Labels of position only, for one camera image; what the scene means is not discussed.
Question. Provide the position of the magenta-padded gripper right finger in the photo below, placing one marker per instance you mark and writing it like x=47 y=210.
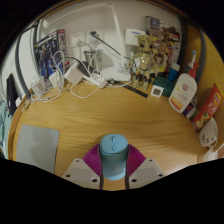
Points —
x=148 y=171

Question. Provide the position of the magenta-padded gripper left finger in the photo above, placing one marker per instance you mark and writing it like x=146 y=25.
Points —
x=78 y=171

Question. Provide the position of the light blue computer mouse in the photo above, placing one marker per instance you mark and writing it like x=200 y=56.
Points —
x=114 y=156

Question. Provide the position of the grey mouse pad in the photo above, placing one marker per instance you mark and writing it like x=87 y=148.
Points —
x=36 y=146

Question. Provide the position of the white mug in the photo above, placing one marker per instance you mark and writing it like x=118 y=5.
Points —
x=208 y=133

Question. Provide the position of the small red blue package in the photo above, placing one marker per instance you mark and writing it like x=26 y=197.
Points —
x=190 y=108

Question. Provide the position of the small white desk clock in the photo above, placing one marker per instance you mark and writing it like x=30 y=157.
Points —
x=156 y=91

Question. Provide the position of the black flat strip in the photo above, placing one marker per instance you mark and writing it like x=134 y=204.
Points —
x=136 y=91

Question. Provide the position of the white pump lotion bottle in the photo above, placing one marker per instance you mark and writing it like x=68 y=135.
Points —
x=182 y=91

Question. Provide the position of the red chips canister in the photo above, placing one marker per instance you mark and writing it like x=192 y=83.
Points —
x=209 y=108

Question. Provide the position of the dark green box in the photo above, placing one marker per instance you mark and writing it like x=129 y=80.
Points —
x=165 y=85

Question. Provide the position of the clear plastic case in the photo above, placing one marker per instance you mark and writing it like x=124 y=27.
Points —
x=38 y=86

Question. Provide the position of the small white charger block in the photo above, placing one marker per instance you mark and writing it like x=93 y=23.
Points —
x=55 y=79

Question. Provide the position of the black backpack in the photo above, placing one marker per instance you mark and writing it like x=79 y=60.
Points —
x=11 y=93

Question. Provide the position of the blue tube bottle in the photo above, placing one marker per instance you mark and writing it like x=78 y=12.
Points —
x=173 y=71

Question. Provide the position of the brown tree figure toy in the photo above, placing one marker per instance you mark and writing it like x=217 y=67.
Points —
x=145 y=60

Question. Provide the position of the metal pen cup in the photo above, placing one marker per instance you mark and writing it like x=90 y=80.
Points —
x=93 y=60

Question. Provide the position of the robot model kit box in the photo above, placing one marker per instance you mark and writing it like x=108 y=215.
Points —
x=48 y=50

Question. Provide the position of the colourful figure boxes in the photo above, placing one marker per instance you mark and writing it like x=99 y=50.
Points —
x=165 y=36

